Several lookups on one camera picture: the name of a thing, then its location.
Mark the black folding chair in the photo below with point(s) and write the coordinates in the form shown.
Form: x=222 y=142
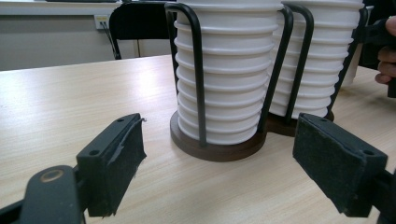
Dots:
x=140 y=21

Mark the stack of white paper cups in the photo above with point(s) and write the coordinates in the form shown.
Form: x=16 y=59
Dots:
x=323 y=62
x=230 y=77

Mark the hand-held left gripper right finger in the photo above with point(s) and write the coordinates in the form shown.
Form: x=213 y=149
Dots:
x=336 y=161

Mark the white wall outlet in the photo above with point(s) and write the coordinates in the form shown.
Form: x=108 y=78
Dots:
x=100 y=19

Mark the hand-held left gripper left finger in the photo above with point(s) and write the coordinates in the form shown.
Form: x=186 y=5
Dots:
x=109 y=168

